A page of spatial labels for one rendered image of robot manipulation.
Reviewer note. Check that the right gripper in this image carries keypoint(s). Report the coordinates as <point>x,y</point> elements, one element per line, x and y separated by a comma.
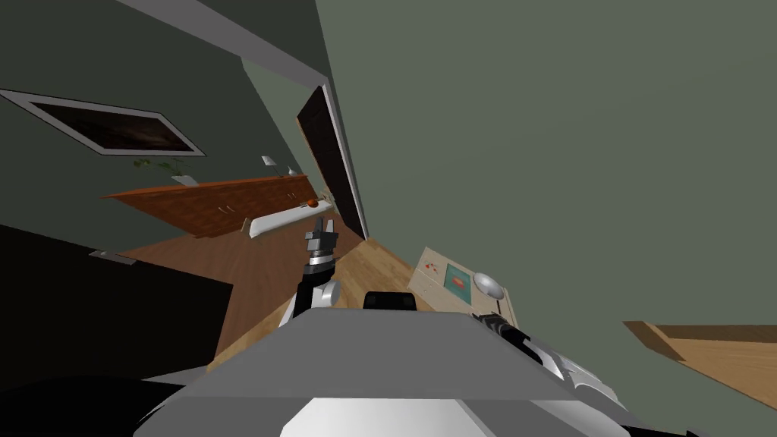
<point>487,320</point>

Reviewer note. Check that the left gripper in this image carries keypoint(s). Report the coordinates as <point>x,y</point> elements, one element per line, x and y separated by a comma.
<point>321,245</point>

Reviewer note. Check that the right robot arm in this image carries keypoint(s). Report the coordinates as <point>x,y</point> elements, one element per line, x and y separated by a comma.
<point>570,370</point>

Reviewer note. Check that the silver bowl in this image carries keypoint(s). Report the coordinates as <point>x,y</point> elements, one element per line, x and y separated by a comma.
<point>488,285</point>

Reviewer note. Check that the teal book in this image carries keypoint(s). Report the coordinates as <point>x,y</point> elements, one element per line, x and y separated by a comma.
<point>458,283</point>

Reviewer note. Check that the dark brown door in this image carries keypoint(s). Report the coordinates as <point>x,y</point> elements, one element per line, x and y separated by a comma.
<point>328,158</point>

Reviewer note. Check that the beige small table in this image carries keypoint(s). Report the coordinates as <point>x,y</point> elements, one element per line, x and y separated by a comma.
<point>428,282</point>

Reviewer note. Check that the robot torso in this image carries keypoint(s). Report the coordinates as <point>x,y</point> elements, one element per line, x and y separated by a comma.
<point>388,358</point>

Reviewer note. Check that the brown wooden sideboard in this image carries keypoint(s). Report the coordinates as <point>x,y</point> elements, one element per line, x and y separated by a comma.
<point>212,203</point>

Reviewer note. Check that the light wooden table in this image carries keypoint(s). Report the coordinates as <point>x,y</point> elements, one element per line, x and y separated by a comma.
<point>728,359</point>

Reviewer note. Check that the large black furniture block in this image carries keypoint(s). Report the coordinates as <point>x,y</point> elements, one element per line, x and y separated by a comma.
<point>91,303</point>

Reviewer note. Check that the dark framed wall picture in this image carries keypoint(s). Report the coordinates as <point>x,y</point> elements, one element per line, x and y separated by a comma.
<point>115,128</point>

